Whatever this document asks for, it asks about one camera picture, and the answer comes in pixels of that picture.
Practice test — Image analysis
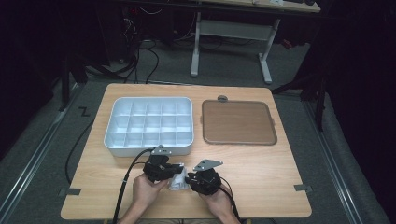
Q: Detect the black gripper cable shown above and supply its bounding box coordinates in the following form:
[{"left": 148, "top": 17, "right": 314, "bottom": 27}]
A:
[
  {"left": 219, "top": 183, "right": 243, "bottom": 224},
  {"left": 64, "top": 119, "right": 156, "bottom": 224}
]

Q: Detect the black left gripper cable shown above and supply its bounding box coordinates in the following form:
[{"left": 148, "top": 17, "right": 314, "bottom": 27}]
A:
[{"left": 64, "top": 119, "right": 156, "bottom": 224}]

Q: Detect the white sock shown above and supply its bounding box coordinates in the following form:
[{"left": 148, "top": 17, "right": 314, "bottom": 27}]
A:
[{"left": 168, "top": 167, "right": 191, "bottom": 191}]

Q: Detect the wooden desk with white legs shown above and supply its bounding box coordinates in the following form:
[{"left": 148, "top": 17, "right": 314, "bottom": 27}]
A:
[{"left": 190, "top": 0, "right": 321, "bottom": 85}]

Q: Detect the bundle of black floor cables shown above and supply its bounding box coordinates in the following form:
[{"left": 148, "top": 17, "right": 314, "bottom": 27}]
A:
[{"left": 122, "top": 6, "right": 195, "bottom": 85}]

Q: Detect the person's right hand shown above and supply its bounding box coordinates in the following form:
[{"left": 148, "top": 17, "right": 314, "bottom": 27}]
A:
[{"left": 199, "top": 184, "right": 238, "bottom": 219}]

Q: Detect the metal floor rail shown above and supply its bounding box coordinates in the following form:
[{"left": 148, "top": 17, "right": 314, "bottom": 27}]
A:
[
  {"left": 302, "top": 98, "right": 364, "bottom": 224},
  {"left": 0, "top": 83, "right": 84, "bottom": 218}
]

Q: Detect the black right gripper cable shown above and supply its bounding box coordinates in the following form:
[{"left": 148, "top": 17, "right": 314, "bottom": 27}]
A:
[{"left": 219, "top": 183, "right": 243, "bottom": 224}]

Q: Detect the person's left hand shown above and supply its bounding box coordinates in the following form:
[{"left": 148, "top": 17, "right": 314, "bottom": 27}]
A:
[{"left": 132, "top": 173, "right": 170, "bottom": 213}]

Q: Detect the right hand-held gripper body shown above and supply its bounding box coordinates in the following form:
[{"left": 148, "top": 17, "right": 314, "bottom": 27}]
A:
[{"left": 188, "top": 159, "right": 224, "bottom": 196}]

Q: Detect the brown box lid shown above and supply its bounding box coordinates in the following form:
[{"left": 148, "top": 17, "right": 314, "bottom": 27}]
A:
[{"left": 201, "top": 99, "right": 278, "bottom": 147}]

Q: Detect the white compartment storage box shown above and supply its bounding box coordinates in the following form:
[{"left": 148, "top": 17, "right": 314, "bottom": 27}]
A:
[{"left": 103, "top": 96, "right": 194, "bottom": 158}]

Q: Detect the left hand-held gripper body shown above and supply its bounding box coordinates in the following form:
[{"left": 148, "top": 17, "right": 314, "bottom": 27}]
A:
[{"left": 143, "top": 144, "right": 176, "bottom": 184}]

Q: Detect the black metal stand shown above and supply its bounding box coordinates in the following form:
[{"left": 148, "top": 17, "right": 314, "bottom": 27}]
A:
[
  {"left": 271, "top": 69, "right": 329, "bottom": 132},
  {"left": 58, "top": 50, "right": 127, "bottom": 112}
]

